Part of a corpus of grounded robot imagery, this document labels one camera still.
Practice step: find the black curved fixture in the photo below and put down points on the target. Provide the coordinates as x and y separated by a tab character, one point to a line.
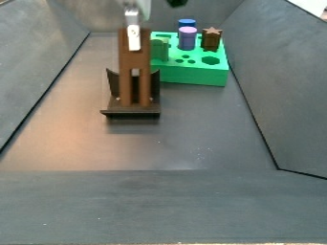
117	109

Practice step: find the blue cylinder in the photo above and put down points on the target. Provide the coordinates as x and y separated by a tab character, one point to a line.
186	22

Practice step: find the green arch block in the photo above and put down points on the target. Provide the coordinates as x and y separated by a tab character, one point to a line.
160	49

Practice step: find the green shape-sorter base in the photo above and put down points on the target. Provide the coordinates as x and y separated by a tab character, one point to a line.
192	67

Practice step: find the white gripper two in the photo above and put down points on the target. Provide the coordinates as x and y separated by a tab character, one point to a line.
136	8

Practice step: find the brown star peg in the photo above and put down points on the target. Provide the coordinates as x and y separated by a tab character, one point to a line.
212	38

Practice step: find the brown square-circle object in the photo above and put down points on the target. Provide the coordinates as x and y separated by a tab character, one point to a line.
136	60

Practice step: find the purple cylinder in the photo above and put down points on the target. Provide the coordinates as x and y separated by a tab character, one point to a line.
188	35

